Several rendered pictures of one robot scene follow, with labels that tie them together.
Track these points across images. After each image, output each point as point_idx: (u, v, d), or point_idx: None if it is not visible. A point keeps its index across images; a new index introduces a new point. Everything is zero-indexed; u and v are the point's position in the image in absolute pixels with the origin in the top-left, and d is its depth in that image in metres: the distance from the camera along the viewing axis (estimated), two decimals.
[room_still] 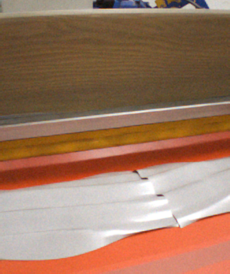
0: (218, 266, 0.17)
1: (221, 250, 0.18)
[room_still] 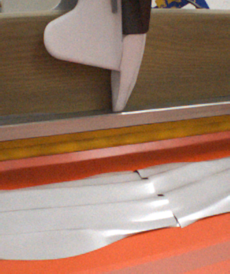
0: (219, 266, 0.17)
1: (222, 250, 0.18)
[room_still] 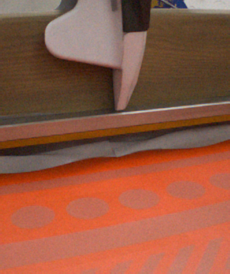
0: (137, 176, 0.24)
1: (142, 169, 0.25)
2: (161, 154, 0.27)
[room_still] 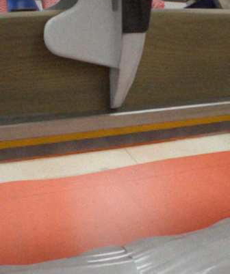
0: None
1: None
2: None
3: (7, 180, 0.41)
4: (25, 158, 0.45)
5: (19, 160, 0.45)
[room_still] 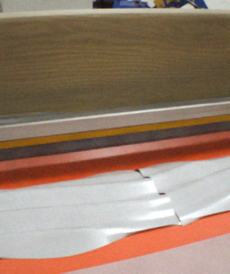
0: None
1: None
2: None
3: None
4: None
5: None
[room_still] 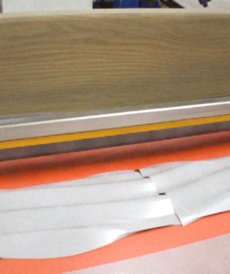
0: None
1: None
2: None
3: None
4: None
5: None
